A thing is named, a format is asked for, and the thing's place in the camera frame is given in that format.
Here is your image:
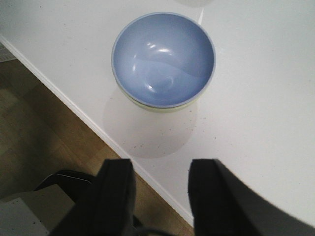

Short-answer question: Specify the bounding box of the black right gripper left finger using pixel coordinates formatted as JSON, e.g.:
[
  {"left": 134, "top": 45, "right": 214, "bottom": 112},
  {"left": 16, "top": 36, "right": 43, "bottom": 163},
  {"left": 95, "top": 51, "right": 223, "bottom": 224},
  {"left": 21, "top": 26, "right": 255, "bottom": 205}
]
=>
[{"left": 50, "top": 159, "right": 136, "bottom": 236}]

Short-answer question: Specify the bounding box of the blue bowl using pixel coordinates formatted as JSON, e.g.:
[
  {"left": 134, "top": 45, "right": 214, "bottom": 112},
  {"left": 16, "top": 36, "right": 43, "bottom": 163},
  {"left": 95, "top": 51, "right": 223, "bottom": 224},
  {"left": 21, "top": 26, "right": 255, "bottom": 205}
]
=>
[{"left": 111, "top": 12, "right": 216, "bottom": 109}]

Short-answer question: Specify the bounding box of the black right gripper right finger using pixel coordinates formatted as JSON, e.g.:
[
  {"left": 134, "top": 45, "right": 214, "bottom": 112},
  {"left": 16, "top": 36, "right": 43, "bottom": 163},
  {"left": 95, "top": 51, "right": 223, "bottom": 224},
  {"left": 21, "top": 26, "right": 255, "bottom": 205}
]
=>
[{"left": 188, "top": 159, "right": 249, "bottom": 236}]

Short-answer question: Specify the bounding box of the green bowl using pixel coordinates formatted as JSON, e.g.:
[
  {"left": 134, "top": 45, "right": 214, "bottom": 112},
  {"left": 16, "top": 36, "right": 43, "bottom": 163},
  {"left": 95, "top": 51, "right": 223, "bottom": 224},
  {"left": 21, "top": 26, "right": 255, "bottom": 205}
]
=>
[{"left": 115, "top": 76, "right": 211, "bottom": 113}]

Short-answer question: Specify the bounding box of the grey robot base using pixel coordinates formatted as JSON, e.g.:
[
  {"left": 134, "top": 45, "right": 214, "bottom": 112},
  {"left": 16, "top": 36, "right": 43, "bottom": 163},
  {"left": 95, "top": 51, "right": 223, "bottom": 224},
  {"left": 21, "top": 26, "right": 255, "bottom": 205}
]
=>
[{"left": 0, "top": 170, "right": 94, "bottom": 236}]

